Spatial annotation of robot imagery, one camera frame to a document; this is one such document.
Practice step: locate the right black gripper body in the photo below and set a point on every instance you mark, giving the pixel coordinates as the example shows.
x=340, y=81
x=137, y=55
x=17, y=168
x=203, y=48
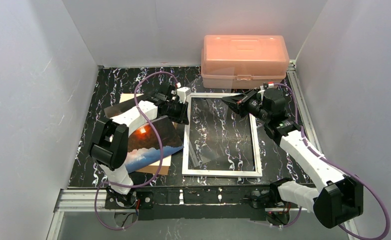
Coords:
x=246, y=104

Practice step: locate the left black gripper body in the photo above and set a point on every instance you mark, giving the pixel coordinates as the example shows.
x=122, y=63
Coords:
x=179, y=110

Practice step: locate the clear glass sheet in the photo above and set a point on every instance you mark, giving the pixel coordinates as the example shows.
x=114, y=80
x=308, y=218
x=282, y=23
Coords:
x=218, y=138

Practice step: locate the sunset landscape photo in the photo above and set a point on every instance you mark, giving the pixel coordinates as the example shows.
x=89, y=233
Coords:
x=143, y=151

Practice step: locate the white picture frame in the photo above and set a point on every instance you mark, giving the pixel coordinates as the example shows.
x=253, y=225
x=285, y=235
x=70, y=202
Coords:
x=186, y=171

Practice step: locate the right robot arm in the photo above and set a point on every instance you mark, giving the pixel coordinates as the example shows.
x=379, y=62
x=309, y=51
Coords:
x=336, y=198

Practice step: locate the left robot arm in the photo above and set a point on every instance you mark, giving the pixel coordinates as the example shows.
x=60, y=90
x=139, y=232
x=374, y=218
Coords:
x=109, y=141

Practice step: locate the pink plastic storage box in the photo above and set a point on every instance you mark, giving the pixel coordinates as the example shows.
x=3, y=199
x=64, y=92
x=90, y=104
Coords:
x=243, y=61

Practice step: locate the aluminium rail base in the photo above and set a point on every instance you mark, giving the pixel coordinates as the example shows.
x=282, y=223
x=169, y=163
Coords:
x=175, y=202

